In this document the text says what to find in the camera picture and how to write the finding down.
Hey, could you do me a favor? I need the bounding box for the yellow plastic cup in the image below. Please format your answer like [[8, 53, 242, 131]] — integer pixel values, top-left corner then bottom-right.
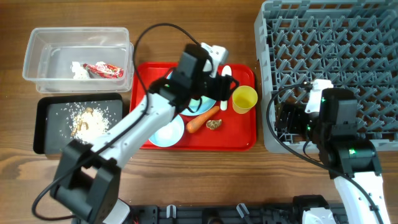
[[232, 85, 258, 114]]

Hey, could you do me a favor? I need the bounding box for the light blue bowl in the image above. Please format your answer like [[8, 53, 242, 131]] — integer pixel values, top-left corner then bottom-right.
[[149, 115, 185, 147]]

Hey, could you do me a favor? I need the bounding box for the red snack wrapper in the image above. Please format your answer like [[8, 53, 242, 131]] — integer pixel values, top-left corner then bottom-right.
[[83, 62, 124, 79]]

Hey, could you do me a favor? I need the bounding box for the rice and nuts food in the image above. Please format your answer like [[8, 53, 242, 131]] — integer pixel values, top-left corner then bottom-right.
[[58, 105, 120, 144]]

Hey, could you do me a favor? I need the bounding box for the white tissue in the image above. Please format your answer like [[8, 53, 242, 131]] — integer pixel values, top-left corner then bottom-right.
[[71, 62, 90, 79]]

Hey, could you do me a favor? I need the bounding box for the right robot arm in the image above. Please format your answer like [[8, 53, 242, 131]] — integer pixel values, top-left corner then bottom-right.
[[276, 88, 390, 223]]

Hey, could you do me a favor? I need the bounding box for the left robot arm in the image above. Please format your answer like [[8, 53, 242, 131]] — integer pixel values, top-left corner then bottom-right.
[[50, 43, 239, 223]]

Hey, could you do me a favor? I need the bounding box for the grey dishwasher rack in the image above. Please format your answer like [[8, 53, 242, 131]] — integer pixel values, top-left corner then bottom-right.
[[254, 1, 397, 153]]

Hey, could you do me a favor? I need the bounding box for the black waste tray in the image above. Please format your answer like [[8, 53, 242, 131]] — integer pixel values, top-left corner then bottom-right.
[[33, 93, 123, 154]]

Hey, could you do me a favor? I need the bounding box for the light blue plate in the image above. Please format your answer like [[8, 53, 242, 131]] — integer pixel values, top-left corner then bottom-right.
[[166, 70, 218, 117]]

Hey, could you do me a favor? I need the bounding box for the white plastic spoon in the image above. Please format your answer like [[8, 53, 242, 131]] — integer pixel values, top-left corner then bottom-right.
[[220, 65, 232, 111]]

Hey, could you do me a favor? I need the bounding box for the brown food scrap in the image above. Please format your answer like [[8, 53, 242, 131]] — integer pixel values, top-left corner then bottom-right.
[[206, 119, 222, 130]]

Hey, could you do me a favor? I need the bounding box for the orange carrot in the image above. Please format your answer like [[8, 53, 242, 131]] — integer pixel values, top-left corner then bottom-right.
[[186, 106, 220, 134]]

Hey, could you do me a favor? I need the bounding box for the clear plastic bin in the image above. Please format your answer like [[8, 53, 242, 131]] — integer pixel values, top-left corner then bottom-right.
[[22, 27, 134, 93]]

